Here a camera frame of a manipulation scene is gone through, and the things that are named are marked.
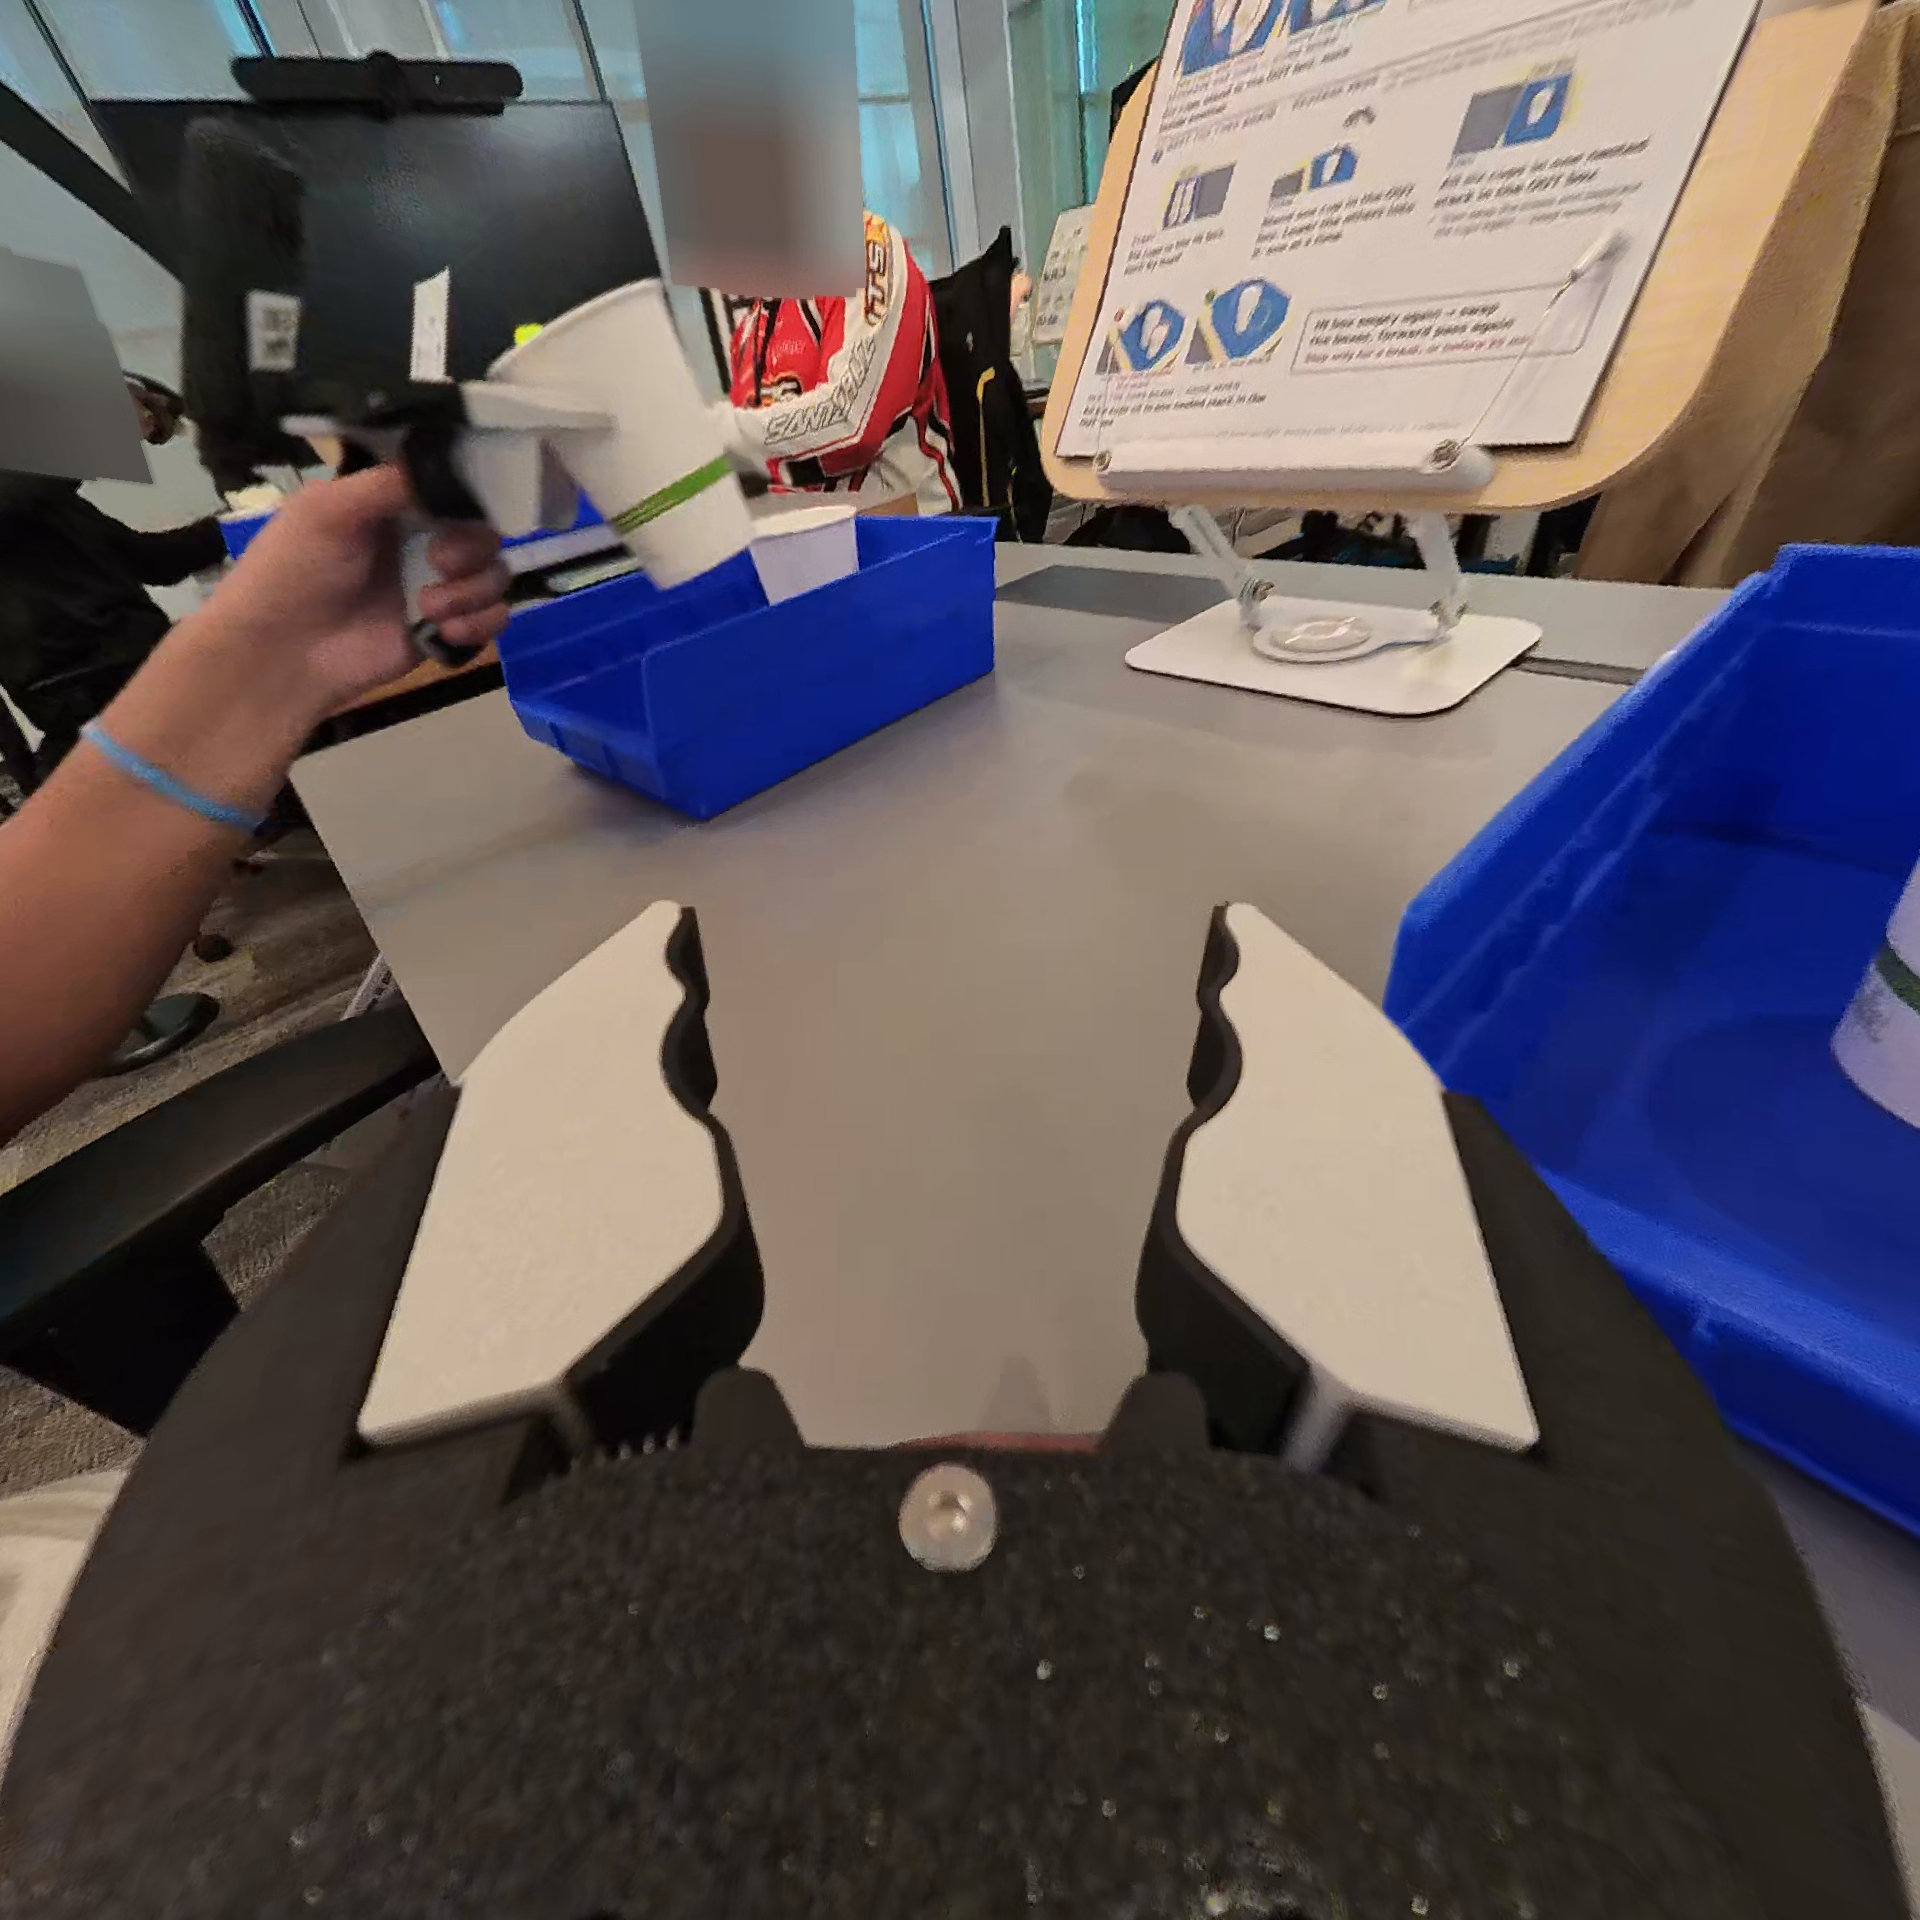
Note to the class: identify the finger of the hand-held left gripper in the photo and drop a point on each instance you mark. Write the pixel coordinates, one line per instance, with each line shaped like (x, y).
(516, 415)

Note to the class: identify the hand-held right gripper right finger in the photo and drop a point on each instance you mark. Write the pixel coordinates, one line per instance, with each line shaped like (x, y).
(1349, 1232)

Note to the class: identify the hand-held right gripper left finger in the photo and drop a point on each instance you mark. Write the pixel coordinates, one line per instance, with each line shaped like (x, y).
(542, 1232)

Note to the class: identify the green-banded white paper cup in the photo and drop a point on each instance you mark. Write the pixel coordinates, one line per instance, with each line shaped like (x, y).
(809, 558)
(646, 435)
(1882, 1020)

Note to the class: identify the blue plastic bin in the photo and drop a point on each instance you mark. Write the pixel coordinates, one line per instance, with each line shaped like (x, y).
(779, 692)
(1651, 1052)

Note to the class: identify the person's left forearm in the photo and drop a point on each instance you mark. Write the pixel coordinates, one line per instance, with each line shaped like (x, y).
(105, 929)

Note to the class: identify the person's left hand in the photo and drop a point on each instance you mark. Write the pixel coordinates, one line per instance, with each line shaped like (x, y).
(299, 599)

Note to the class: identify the large black monitor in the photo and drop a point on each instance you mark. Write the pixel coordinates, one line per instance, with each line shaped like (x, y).
(497, 198)

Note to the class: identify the black jacket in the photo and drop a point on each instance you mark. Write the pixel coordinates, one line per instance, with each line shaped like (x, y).
(990, 389)

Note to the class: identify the blue wristband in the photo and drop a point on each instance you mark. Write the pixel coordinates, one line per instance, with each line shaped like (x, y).
(166, 780)

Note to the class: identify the printed instruction sheet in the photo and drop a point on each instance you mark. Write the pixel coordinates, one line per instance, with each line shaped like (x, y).
(1396, 225)

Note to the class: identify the wooden display board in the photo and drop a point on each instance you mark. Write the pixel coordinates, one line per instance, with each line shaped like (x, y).
(1727, 376)

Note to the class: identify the beige cloth cover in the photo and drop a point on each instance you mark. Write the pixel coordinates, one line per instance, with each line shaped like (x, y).
(1799, 376)

